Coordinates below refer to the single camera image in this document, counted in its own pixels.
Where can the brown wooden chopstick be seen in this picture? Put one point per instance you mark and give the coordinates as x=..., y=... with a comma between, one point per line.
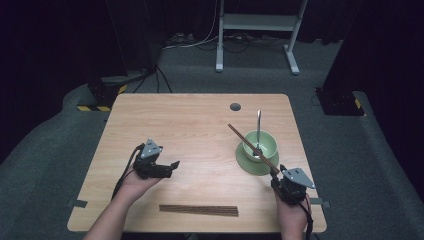
x=250, y=145
x=200, y=211
x=200, y=207

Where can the black striped stand base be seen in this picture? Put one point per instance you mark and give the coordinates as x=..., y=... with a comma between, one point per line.
x=103, y=93

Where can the white metal stand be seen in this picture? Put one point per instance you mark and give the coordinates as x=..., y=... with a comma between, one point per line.
x=260, y=22

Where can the person's right hand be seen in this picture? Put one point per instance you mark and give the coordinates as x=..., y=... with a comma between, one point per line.
x=291, y=216

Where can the green ceramic saucer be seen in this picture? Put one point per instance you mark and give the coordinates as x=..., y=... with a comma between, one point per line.
x=253, y=166

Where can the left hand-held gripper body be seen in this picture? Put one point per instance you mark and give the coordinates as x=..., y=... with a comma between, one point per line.
x=146, y=165

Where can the person's left hand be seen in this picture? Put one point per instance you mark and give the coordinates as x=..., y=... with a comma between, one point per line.
x=136, y=186

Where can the green ceramic bowl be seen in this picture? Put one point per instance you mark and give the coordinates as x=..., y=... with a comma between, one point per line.
x=266, y=143

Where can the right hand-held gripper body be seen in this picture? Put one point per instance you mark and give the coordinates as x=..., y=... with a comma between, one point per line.
x=293, y=186

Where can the metal spoon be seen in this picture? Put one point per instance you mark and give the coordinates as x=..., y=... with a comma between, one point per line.
x=258, y=130

